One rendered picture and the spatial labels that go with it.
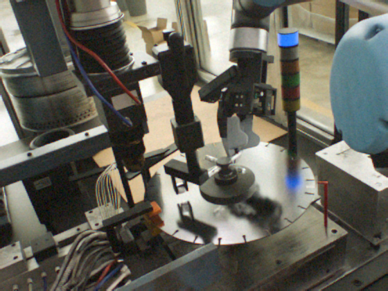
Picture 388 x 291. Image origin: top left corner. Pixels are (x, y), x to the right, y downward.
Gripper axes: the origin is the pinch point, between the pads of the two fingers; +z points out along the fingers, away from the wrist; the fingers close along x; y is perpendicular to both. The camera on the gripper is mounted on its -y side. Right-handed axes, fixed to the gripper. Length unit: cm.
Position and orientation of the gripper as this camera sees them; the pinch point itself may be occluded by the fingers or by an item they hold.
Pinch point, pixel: (231, 156)
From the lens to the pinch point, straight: 81.8
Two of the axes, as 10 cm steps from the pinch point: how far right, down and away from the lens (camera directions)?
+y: 6.7, 0.6, -7.4
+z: -0.8, 10.0, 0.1
